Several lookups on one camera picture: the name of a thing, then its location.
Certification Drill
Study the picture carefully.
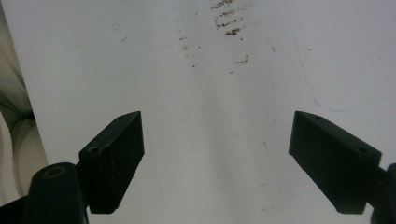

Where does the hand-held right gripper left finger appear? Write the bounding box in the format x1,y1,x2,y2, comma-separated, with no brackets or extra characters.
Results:
78,110,146,215

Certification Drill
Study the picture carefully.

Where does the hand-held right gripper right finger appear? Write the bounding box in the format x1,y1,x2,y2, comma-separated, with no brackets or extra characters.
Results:
288,110,383,216

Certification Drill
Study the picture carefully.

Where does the white curtain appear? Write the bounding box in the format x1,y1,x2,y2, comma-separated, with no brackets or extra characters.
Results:
0,3,50,207

